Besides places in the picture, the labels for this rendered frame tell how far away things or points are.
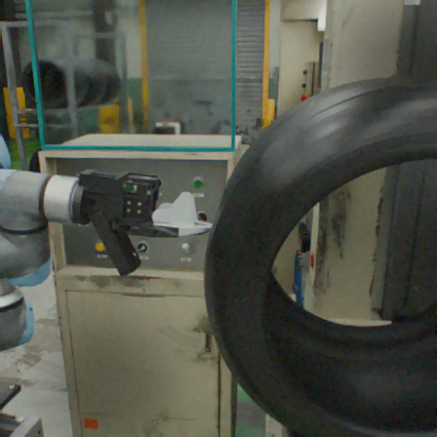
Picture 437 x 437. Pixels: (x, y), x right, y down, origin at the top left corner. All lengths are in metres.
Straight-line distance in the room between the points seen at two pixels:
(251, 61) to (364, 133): 9.57
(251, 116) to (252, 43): 1.48
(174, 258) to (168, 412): 0.53
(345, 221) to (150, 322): 0.71
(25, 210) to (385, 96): 0.53
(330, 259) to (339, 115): 0.49
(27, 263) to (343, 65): 0.67
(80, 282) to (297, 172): 1.01
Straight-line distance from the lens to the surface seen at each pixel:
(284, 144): 0.60
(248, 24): 10.17
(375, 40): 0.97
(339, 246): 1.02
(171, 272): 1.42
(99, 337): 1.53
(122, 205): 0.70
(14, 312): 1.21
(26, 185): 0.76
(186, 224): 0.70
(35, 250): 0.80
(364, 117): 0.59
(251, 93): 10.12
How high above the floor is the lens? 1.47
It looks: 18 degrees down
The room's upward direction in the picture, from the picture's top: straight up
